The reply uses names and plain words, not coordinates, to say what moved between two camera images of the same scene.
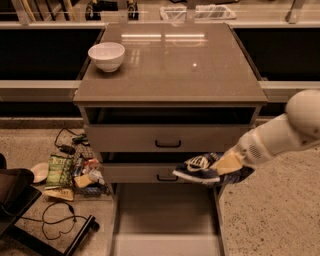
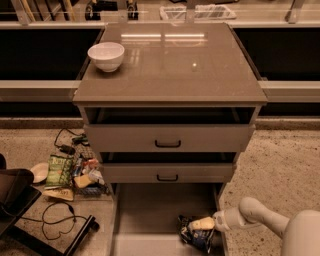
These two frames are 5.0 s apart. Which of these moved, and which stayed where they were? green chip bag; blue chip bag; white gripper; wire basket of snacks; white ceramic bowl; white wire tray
Moved: blue chip bag; white gripper
Stayed: green chip bag; wire basket of snacks; white wire tray; white ceramic bowl
